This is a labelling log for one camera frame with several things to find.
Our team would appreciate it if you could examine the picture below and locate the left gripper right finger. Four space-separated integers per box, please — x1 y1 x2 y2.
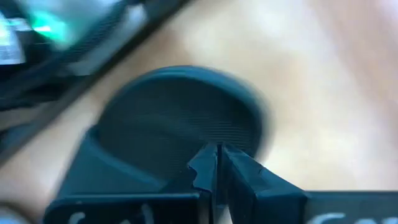
221 143 310 224

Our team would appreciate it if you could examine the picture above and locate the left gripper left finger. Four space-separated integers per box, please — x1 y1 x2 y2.
187 142 219 224

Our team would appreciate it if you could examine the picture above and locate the black rubber slide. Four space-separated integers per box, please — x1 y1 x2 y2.
57 64 272 200

